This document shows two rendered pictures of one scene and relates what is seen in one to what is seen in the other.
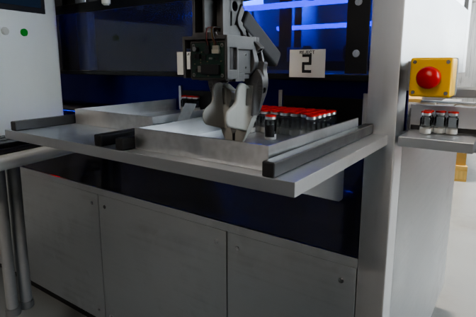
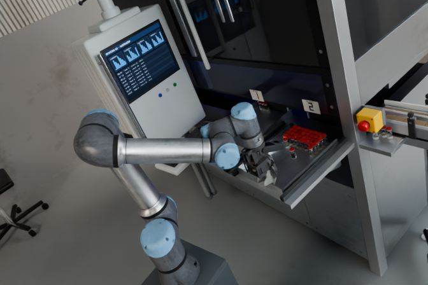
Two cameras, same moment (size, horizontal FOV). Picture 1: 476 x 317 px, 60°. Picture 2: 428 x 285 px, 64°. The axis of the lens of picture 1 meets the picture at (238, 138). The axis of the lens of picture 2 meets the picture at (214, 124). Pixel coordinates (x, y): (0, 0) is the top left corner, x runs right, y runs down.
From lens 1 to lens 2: 0.93 m
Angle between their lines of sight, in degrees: 31
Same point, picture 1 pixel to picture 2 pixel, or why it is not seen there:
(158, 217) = not seen: hidden behind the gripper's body
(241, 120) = (271, 180)
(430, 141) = (372, 149)
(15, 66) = (176, 102)
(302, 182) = (294, 202)
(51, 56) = (189, 86)
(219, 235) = not seen: hidden behind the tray
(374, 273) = (362, 195)
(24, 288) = (211, 187)
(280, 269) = (322, 187)
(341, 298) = (351, 202)
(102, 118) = not seen: hidden behind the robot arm
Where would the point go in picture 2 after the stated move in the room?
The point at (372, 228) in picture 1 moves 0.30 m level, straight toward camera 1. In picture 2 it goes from (356, 178) to (334, 230)
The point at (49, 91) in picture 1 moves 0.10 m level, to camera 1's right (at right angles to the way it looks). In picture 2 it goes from (193, 104) to (208, 101)
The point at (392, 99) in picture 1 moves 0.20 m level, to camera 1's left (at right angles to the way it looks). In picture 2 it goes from (352, 128) to (301, 135)
